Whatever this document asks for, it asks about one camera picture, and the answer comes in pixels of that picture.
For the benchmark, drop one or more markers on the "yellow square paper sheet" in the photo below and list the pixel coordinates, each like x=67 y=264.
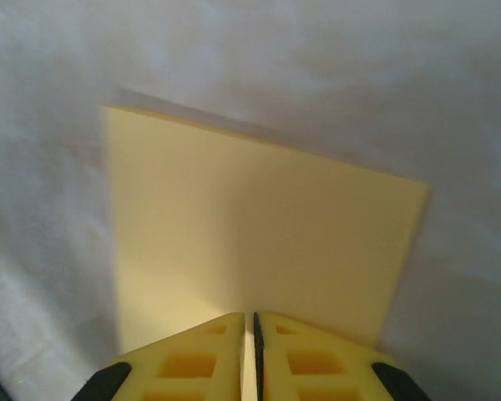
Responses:
x=254 y=209

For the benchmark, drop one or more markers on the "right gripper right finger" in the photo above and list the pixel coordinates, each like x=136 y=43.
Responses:
x=317 y=367

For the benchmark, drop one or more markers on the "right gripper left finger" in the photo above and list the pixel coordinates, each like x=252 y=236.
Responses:
x=183 y=367

